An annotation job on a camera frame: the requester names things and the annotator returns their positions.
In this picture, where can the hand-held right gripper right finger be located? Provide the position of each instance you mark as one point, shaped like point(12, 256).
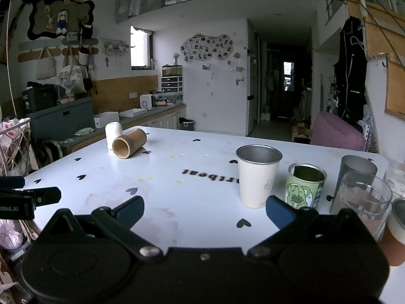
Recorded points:
point(280, 212)

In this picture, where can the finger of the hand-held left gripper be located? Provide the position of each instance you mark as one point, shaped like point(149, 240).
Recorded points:
point(47, 195)
point(12, 182)

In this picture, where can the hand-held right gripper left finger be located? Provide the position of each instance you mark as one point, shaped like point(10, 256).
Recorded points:
point(130, 209)

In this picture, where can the bamboo cup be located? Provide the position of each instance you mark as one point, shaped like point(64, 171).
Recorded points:
point(128, 142)

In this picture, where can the green printed cup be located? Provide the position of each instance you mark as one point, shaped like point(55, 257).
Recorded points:
point(302, 193)

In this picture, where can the white metal cup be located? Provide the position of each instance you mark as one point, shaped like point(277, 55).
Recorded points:
point(258, 180)

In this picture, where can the small white cup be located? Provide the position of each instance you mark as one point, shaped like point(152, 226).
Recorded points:
point(113, 131)

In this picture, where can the grey metal cup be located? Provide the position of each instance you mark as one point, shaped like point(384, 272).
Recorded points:
point(356, 164)

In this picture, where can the brown cup with white rim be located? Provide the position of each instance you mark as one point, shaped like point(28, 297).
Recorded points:
point(394, 243)

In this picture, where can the clear patterned glass cup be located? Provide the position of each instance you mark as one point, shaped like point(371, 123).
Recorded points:
point(395, 177)

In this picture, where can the grey storage box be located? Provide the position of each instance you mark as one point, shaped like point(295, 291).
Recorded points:
point(60, 117)

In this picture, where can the black crate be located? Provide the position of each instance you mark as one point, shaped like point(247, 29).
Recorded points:
point(39, 96)

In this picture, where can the white open box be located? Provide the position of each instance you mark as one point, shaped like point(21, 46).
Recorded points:
point(106, 120)

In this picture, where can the grey counter cabinet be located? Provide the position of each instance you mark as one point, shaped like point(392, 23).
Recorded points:
point(158, 118)

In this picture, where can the white flat tray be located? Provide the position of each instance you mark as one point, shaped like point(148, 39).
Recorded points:
point(134, 112)

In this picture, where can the pink armchair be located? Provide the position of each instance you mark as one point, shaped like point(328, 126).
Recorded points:
point(335, 131)

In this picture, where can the black basket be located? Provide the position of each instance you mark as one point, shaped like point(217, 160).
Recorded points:
point(186, 124)

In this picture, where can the small white appliance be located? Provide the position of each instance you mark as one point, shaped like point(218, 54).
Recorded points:
point(146, 102)

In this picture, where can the printed tote bag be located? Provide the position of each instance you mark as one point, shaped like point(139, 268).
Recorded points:
point(72, 79)

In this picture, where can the white knitted tote bag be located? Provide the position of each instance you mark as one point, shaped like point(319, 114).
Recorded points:
point(46, 68)

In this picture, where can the fish tank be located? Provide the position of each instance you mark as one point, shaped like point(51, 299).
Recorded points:
point(172, 70)

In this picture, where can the black hanging coat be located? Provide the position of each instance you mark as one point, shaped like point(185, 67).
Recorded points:
point(349, 76)

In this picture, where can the window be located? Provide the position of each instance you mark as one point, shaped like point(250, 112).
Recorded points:
point(140, 48)

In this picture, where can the wavy-edged board with dolls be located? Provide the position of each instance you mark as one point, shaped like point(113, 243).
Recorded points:
point(60, 15)

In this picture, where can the cloud-shaped photo board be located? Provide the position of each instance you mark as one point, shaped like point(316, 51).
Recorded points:
point(205, 47)

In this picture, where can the wooden wall panel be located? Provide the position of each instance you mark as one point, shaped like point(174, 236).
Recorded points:
point(395, 88)

